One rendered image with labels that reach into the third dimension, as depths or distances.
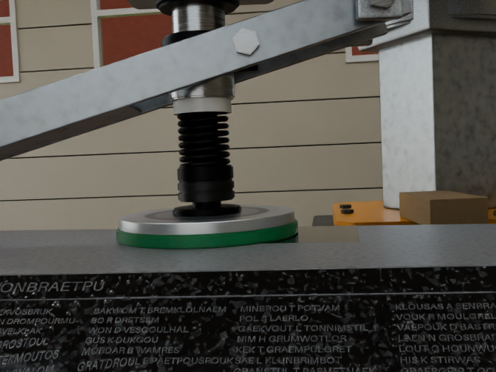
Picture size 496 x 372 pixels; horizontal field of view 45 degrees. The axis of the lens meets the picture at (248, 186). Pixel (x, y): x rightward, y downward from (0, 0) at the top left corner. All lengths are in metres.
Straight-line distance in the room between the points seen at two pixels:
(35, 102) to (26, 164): 6.79
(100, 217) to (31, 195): 0.88
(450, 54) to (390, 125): 0.21
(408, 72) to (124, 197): 5.90
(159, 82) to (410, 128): 0.78
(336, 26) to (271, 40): 0.07
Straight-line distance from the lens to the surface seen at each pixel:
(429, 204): 1.06
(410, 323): 0.48
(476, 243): 0.62
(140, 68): 0.68
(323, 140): 6.67
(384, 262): 0.52
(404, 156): 1.37
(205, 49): 0.68
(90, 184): 7.18
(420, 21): 1.29
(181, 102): 0.71
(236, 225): 0.63
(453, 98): 1.33
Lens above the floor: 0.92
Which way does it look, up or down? 3 degrees down
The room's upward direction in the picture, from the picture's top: 2 degrees counter-clockwise
